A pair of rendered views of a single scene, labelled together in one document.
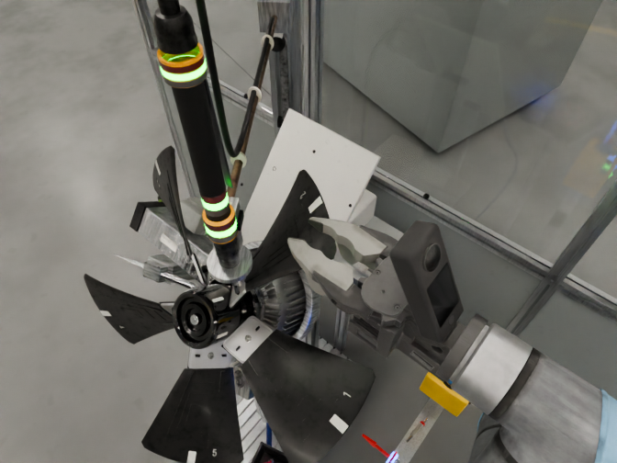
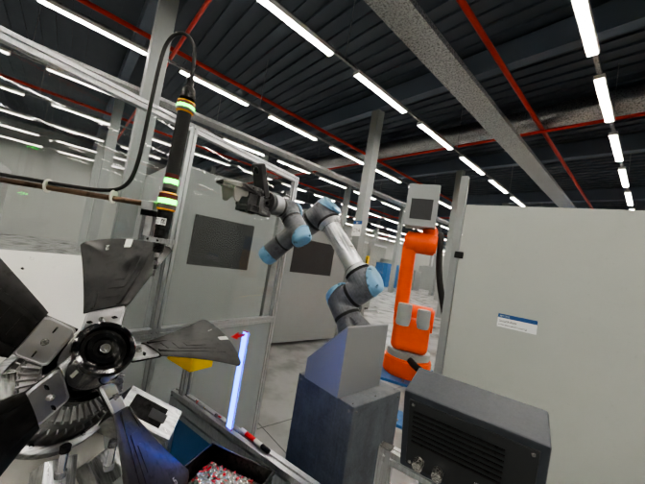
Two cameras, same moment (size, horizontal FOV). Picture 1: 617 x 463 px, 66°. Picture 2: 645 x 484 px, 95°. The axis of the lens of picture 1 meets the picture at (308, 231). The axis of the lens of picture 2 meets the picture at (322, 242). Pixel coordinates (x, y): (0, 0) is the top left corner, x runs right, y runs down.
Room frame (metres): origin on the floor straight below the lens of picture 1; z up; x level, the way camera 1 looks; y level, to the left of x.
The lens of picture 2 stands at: (0.08, 0.90, 1.49)
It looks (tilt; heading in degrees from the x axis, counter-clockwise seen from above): 3 degrees up; 264
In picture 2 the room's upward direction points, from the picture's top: 9 degrees clockwise
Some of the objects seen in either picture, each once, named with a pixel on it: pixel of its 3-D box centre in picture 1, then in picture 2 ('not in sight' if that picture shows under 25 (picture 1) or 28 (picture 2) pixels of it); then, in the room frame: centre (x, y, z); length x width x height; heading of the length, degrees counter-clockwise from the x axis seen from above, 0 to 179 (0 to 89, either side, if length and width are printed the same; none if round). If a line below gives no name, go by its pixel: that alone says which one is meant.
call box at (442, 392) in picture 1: (458, 370); (191, 352); (0.40, -0.34, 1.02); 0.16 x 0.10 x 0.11; 140
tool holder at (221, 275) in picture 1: (227, 241); (158, 223); (0.42, 0.12, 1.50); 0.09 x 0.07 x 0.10; 175
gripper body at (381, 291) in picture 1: (412, 318); (256, 201); (0.22, -0.11, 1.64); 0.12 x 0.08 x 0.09; 50
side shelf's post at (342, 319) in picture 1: (344, 305); not in sight; (0.90, -0.14, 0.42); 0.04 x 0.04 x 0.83; 50
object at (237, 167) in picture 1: (255, 95); (45, 186); (0.71, 0.10, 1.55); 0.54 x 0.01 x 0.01; 175
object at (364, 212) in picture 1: (341, 209); not in sight; (0.98, -0.10, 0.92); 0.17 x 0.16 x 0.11; 140
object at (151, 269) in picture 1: (155, 271); not in sight; (0.64, 0.38, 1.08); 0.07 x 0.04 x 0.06; 61
